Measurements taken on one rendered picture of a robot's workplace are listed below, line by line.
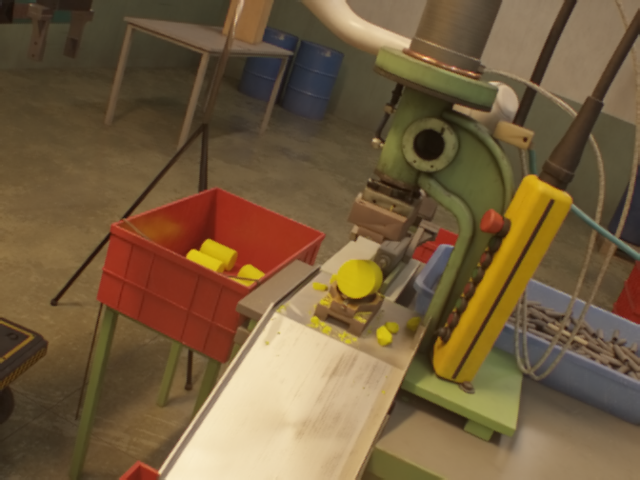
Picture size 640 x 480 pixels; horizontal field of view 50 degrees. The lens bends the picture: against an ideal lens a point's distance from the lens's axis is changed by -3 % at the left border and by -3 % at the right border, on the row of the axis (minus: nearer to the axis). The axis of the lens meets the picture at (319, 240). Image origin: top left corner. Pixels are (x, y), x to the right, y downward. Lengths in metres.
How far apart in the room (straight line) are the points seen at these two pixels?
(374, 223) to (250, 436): 0.40
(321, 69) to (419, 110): 7.72
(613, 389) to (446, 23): 0.80
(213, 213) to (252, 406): 1.29
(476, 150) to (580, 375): 0.54
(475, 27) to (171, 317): 1.06
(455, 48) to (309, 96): 7.80
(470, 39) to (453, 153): 0.19
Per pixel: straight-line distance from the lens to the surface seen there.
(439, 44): 1.18
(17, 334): 2.30
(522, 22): 9.45
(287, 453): 1.11
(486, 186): 1.22
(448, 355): 1.22
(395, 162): 1.21
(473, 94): 1.15
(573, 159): 1.17
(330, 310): 1.26
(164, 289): 1.81
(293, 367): 1.19
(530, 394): 1.46
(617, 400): 1.54
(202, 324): 1.78
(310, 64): 8.91
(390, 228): 1.19
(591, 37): 9.44
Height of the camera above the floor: 1.54
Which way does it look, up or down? 19 degrees down
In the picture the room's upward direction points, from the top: 19 degrees clockwise
